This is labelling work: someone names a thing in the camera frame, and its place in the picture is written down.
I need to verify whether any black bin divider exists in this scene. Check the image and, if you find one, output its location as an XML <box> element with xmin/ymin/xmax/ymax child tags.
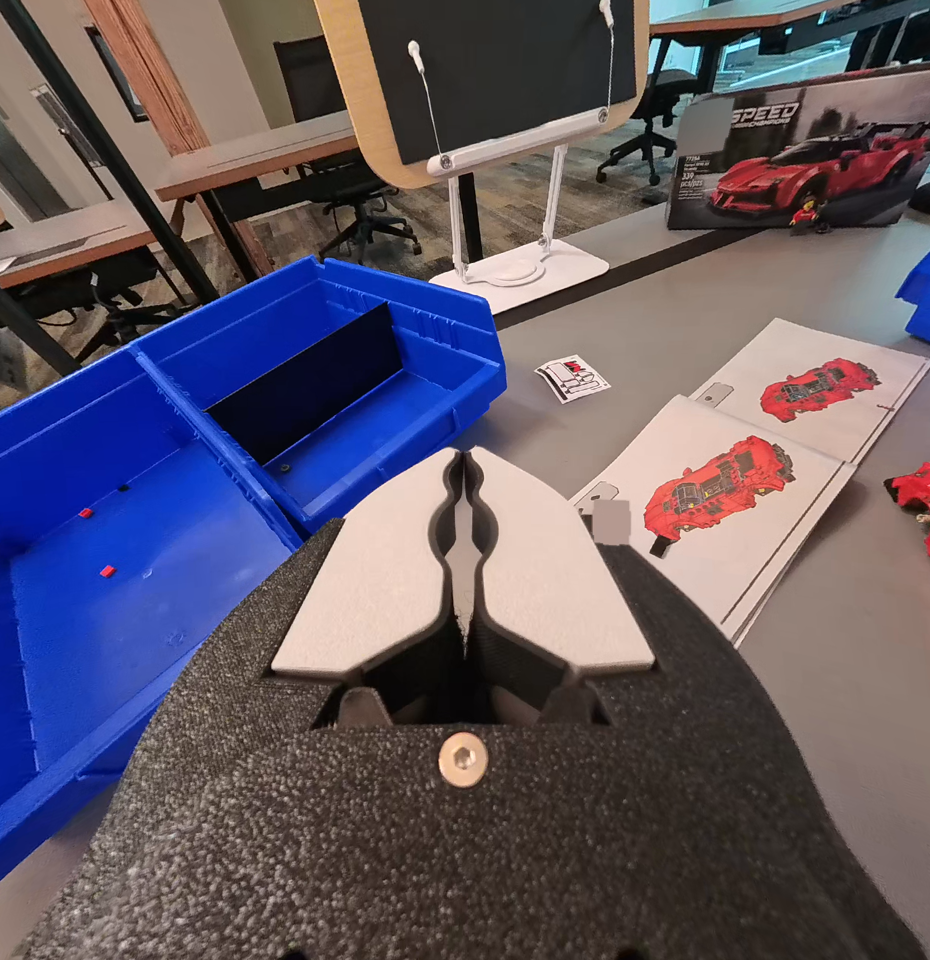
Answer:
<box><xmin>205</xmin><ymin>301</ymin><xmax>405</xmax><ymax>467</ymax></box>

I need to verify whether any black office chair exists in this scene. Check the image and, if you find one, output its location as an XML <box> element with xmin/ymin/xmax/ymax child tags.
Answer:
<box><xmin>26</xmin><ymin>243</ymin><xmax>192</xmax><ymax>365</ymax></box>
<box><xmin>595</xmin><ymin>67</ymin><xmax>695</xmax><ymax>186</ymax></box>
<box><xmin>273</xmin><ymin>33</ymin><xmax>424</xmax><ymax>265</ymax></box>

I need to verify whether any lego set box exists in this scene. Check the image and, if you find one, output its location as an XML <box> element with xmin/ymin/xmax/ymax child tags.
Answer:
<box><xmin>665</xmin><ymin>63</ymin><xmax>930</xmax><ymax>231</ymax></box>

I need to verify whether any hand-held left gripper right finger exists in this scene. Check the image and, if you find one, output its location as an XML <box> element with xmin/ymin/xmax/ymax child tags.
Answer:
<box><xmin>463</xmin><ymin>447</ymin><xmax>657</xmax><ymax>680</ymax></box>

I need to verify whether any red lego car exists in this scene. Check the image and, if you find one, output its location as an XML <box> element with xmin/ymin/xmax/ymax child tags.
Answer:
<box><xmin>882</xmin><ymin>460</ymin><xmax>930</xmax><ymax>573</ymax></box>

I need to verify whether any small sticker sheet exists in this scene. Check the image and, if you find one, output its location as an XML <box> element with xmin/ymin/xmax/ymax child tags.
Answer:
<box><xmin>534</xmin><ymin>353</ymin><xmax>613</xmax><ymax>405</ymax></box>

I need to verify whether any blue plastic storage bin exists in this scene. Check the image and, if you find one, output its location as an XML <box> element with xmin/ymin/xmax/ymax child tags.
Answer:
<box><xmin>895</xmin><ymin>237</ymin><xmax>930</xmax><ymax>348</ymax></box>

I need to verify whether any wooden pillar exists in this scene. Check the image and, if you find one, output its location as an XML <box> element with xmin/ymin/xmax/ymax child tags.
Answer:
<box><xmin>82</xmin><ymin>0</ymin><xmax>277</xmax><ymax>280</ymax></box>

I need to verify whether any black metal pole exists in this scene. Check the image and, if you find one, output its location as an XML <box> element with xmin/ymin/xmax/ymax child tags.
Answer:
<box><xmin>0</xmin><ymin>0</ymin><xmax>220</xmax><ymax>305</ymax></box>

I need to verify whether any open lego instruction booklet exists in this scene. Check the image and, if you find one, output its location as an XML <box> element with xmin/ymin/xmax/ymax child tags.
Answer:
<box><xmin>569</xmin><ymin>317</ymin><xmax>930</xmax><ymax>648</ymax></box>

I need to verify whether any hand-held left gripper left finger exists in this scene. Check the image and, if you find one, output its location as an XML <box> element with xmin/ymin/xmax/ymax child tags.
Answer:
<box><xmin>270</xmin><ymin>447</ymin><xmax>467</xmax><ymax>682</ymax></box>

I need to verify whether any blue plastic parts bin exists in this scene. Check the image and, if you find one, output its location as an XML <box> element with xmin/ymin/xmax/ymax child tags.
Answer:
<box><xmin>0</xmin><ymin>351</ymin><xmax>307</xmax><ymax>895</ymax></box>

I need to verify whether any white book stand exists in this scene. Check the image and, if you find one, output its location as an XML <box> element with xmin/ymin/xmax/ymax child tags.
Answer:
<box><xmin>407</xmin><ymin>0</ymin><xmax>616</xmax><ymax>317</ymax></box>

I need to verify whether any black framed wall picture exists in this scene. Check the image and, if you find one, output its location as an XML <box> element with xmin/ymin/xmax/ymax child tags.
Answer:
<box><xmin>84</xmin><ymin>24</ymin><xmax>149</xmax><ymax>124</ymax></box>

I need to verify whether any wooden office desk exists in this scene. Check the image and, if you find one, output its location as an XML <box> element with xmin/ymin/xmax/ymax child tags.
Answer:
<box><xmin>0</xmin><ymin>196</ymin><xmax>187</xmax><ymax>295</ymax></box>
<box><xmin>154</xmin><ymin>110</ymin><xmax>362</xmax><ymax>280</ymax></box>
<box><xmin>648</xmin><ymin>0</ymin><xmax>930</xmax><ymax>80</ymax></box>

